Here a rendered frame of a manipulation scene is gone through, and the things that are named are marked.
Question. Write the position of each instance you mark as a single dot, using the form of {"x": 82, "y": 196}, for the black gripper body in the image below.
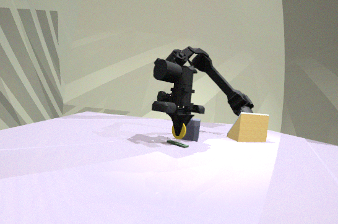
{"x": 182, "y": 98}

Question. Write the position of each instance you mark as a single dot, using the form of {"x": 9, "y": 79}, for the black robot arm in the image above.
{"x": 173, "y": 70}

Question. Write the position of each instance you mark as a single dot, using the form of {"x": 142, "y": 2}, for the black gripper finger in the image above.
{"x": 178, "y": 121}
{"x": 188, "y": 118}

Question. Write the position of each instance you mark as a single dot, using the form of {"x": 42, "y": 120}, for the gold coin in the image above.
{"x": 182, "y": 134}

